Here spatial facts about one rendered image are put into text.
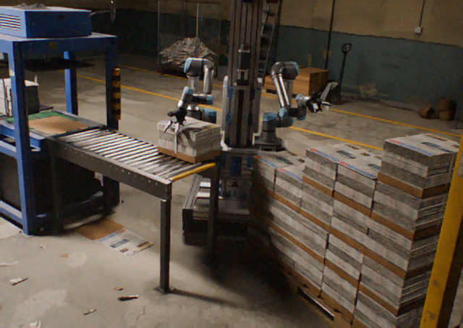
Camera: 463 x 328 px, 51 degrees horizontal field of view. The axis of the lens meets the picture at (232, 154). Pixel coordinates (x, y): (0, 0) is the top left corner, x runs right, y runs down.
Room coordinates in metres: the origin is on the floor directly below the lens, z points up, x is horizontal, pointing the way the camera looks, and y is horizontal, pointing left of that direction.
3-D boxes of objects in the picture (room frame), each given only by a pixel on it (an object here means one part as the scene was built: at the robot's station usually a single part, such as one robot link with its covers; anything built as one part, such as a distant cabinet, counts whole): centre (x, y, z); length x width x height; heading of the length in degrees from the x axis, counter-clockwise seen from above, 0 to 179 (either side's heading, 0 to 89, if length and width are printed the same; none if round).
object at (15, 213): (4.08, 1.59, 0.38); 0.94 x 0.69 x 0.63; 144
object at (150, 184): (3.27, 0.92, 0.74); 1.34 x 0.05 x 0.12; 54
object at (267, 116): (3.89, -0.30, 0.98); 0.13 x 0.12 x 0.14; 114
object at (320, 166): (2.94, -0.70, 0.95); 0.38 x 0.29 x 0.23; 122
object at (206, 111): (3.91, 0.21, 0.98); 0.13 x 0.12 x 0.14; 89
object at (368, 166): (2.69, -0.84, 1.06); 0.37 x 0.28 x 0.01; 124
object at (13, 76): (3.55, 1.61, 0.77); 0.09 x 0.09 x 1.55; 54
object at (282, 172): (3.05, -0.62, 0.42); 1.17 x 0.39 x 0.83; 33
